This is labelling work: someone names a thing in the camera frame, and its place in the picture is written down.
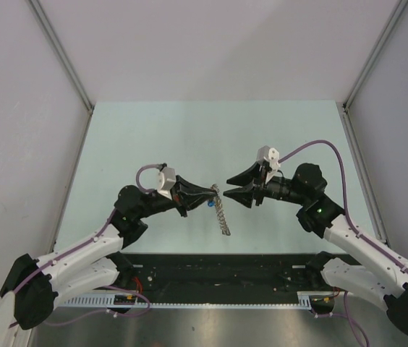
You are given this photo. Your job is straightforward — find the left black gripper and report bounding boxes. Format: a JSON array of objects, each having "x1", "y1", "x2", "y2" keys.
[{"x1": 135, "y1": 174, "x2": 216, "y2": 219}]

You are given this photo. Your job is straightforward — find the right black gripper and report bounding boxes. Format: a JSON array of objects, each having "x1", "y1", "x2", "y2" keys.
[{"x1": 224, "y1": 160, "x2": 307, "y2": 208}]

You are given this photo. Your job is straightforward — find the large metal keyring disc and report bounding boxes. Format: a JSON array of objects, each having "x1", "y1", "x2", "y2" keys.
[{"x1": 211, "y1": 184, "x2": 231, "y2": 236}]

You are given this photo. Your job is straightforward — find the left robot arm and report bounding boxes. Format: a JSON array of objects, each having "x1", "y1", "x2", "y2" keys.
[{"x1": 0, "y1": 176, "x2": 218, "y2": 330}]

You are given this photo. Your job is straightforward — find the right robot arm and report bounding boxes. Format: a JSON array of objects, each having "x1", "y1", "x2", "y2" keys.
[{"x1": 224, "y1": 160, "x2": 408, "y2": 336}]

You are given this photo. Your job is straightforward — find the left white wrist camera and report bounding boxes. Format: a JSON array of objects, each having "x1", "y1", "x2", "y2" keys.
[{"x1": 156, "y1": 166, "x2": 177, "y2": 200}]

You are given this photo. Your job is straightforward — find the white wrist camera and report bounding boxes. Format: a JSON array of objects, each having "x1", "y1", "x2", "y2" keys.
[
  {"x1": 156, "y1": 166, "x2": 177, "y2": 200},
  {"x1": 257, "y1": 145, "x2": 280, "y2": 171}
]

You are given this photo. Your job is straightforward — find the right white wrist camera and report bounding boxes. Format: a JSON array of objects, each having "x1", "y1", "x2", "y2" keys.
[{"x1": 257, "y1": 145, "x2": 280, "y2": 171}]

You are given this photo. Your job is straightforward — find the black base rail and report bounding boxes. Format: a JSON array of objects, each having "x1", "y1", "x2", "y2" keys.
[{"x1": 114, "y1": 254, "x2": 339, "y2": 304}]

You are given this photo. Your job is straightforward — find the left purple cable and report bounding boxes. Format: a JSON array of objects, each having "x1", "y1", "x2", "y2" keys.
[{"x1": 7, "y1": 163, "x2": 163, "y2": 330}]

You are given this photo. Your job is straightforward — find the white slotted cable duct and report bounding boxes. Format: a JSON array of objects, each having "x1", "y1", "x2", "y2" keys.
[{"x1": 60, "y1": 291, "x2": 312, "y2": 310}]

